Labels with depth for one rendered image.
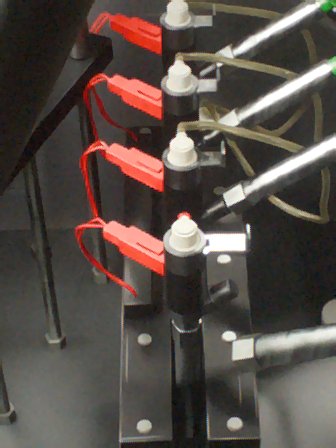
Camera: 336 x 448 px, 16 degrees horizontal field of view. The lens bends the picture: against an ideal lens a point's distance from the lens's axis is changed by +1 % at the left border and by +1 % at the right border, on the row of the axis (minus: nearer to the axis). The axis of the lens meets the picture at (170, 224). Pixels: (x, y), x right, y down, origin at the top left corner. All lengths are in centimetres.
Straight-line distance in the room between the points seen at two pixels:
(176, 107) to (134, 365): 19
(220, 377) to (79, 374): 23
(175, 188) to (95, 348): 31
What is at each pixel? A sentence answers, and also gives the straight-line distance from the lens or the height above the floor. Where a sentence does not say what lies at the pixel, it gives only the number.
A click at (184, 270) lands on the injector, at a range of 74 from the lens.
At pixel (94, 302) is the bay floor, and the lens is 111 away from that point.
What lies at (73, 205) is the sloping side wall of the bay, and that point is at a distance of 116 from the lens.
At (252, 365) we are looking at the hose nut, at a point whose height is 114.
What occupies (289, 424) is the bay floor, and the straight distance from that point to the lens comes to 102.
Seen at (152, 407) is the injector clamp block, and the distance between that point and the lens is 85.
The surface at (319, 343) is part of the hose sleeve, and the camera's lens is 64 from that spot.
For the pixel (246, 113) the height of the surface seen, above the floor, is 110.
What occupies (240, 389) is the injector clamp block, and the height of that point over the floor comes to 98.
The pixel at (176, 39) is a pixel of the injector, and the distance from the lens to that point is 92.
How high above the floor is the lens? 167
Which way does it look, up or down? 45 degrees down
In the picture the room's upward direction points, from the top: 2 degrees counter-clockwise
